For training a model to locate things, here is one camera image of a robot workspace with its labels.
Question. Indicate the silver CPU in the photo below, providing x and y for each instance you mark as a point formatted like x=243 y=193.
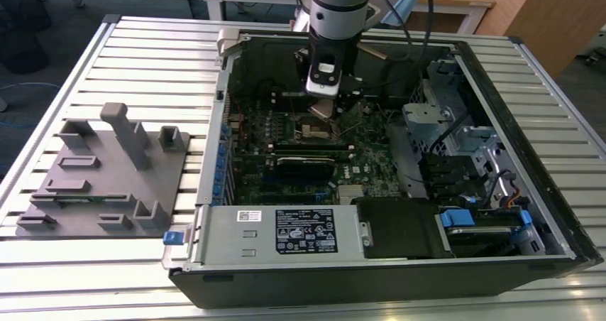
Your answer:
x=323 y=109

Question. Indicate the metal locking lever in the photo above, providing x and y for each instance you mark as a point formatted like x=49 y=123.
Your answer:
x=354 y=129

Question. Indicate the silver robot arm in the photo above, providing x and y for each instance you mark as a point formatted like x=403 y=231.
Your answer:
x=338 y=8

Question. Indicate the CPU socket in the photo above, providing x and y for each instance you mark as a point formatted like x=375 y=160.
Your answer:
x=314 y=131

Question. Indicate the metal disk bay cage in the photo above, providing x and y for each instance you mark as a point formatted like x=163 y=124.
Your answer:
x=420 y=113

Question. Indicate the black graphics card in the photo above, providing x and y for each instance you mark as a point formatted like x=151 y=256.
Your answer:
x=305 y=173

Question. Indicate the green motherboard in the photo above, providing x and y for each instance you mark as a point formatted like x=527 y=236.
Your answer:
x=378 y=172

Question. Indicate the silver chipset heatsink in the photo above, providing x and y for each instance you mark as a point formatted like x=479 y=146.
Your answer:
x=353 y=191

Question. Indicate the wooden cabinet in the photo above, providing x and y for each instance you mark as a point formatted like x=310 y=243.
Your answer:
x=544 y=15

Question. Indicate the hard disk in blue carrier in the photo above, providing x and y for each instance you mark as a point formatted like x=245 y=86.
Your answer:
x=456 y=218

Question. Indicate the silver power supply unit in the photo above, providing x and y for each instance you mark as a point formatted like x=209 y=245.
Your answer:
x=217 y=243

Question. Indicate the grey parts rack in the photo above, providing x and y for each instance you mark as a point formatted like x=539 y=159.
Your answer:
x=113 y=189

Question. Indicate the blue plastic clip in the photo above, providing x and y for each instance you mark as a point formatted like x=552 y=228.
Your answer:
x=523 y=217

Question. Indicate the blue power supply latch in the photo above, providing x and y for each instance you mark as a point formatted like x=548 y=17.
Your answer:
x=171 y=238

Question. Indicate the black office chair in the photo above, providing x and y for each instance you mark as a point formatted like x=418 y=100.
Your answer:
x=22 y=44

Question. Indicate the green RAM stick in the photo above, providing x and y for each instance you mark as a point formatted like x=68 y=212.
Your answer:
x=89 y=199

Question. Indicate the black PC case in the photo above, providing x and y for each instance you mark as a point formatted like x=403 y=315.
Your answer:
x=331 y=289

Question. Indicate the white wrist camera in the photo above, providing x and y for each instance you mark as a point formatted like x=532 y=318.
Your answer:
x=323 y=81

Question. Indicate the black plastic drive bracket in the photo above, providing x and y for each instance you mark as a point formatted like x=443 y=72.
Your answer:
x=447 y=175

